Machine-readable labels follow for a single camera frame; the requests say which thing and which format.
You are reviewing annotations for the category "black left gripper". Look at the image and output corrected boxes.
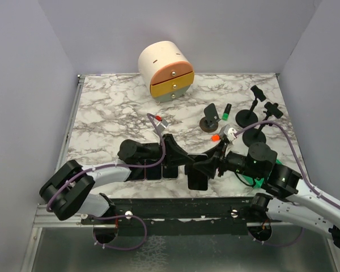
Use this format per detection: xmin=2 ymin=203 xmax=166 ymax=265
xmin=139 ymin=133 xmax=195 ymax=168

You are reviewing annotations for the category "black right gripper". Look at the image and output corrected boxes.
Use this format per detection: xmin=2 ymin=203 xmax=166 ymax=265
xmin=193 ymin=138 xmax=263 ymax=180

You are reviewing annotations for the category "grey-cased phone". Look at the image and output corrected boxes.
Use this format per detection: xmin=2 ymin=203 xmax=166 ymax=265
xmin=161 ymin=167 xmax=179 ymax=179

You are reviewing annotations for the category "white-edged back phone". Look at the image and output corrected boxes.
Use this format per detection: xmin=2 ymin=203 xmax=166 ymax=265
xmin=186 ymin=154 xmax=209 ymax=191

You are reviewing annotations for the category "brown round phone stand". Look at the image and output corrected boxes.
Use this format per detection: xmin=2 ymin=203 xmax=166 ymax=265
xmin=199 ymin=103 xmax=220 ymax=133

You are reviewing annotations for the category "purple-edged black phone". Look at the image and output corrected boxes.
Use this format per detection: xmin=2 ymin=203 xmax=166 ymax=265
xmin=129 ymin=168 xmax=145 ymax=181

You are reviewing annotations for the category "black round-base phone stand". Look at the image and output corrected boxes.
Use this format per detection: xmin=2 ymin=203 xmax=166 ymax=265
xmin=235 ymin=85 xmax=266 ymax=128

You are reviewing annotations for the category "black back phone stand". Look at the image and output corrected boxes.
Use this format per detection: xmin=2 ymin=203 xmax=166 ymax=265
xmin=184 ymin=164 xmax=193 ymax=175

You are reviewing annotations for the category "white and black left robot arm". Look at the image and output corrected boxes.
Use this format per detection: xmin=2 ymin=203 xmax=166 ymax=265
xmin=39 ymin=134 xmax=194 ymax=224

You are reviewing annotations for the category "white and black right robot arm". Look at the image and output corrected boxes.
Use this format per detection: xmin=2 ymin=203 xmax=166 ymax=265
xmin=193 ymin=142 xmax=340 ymax=249

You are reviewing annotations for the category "orange-capped black marker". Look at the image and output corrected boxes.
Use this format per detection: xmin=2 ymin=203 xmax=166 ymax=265
xmin=211 ymin=134 xmax=220 ymax=142

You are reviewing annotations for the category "green-capped marker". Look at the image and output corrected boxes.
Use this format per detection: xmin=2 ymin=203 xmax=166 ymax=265
xmin=222 ymin=103 xmax=232 ymax=121

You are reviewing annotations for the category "green plastic bin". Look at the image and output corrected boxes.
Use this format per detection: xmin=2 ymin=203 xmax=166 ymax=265
xmin=240 ymin=160 xmax=284 ymax=189

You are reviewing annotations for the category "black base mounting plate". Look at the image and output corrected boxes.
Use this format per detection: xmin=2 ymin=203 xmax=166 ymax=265
xmin=80 ymin=194 xmax=281 ymax=236

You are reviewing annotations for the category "round cream drawer cabinet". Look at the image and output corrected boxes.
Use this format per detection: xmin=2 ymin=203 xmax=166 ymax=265
xmin=138 ymin=41 xmax=195 ymax=103

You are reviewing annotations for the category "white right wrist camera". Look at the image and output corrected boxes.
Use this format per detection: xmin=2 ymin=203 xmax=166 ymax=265
xmin=219 ymin=125 xmax=237 ymax=144

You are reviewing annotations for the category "aluminium frame rail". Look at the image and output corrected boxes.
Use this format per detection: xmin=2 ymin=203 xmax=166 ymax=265
xmin=32 ymin=203 xmax=86 ymax=228

